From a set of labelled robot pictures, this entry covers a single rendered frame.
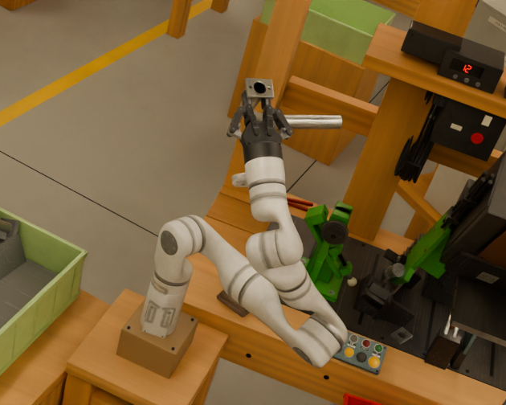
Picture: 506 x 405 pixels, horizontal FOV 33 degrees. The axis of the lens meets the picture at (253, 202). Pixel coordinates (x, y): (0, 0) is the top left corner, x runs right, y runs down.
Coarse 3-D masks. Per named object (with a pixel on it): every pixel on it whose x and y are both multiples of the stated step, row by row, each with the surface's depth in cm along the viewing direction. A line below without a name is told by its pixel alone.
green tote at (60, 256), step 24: (0, 216) 234; (24, 240) 235; (48, 240) 231; (48, 264) 236; (72, 264) 223; (48, 288) 214; (72, 288) 230; (24, 312) 206; (48, 312) 222; (0, 336) 199; (24, 336) 214; (0, 360) 207
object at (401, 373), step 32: (192, 288) 236; (224, 320) 231; (256, 320) 233; (288, 320) 236; (224, 352) 237; (256, 352) 234; (288, 352) 230; (288, 384) 237; (320, 384) 233; (352, 384) 230; (384, 384) 227; (416, 384) 228; (448, 384) 231; (480, 384) 234
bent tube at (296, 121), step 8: (248, 80) 166; (256, 80) 167; (264, 80) 168; (248, 88) 166; (256, 88) 170; (264, 88) 168; (272, 88) 167; (248, 96) 165; (256, 96) 166; (264, 96) 166; (272, 96) 167; (240, 104) 173; (256, 104) 171; (256, 112) 178; (288, 120) 181; (296, 120) 182; (304, 120) 182; (312, 120) 183; (320, 120) 183; (328, 120) 184; (336, 120) 184; (296, 128) 183; (304, 128) 183; (312, 128) 184; (320, 128) 184; (328, 128) 185; (336, 128) 185
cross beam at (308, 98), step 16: (304, 80) 268; (288, 96) 268; (304, 96) 267; (320, 96) 265; (336, 96) 265; (304, 112) 270; (320, 112) 268; (336, 112) 267; (352, 112) 265; (368, 112) 264; (352, 128) 268; (368, 128) 266; (432, 160) 266; (448, 160) 265; (464, 160) 263; (480, 160) 262
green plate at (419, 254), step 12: (444, 216) 233; (444, 228) 226; (420, 240) 240; (432, 240) 230; (444, 240) 227; (408, 252) 244; (420, 252) 233; (432, 252) 230; (408, 264) 237; (420, 264) 233; (432, 264) 232; (444, 264) 231
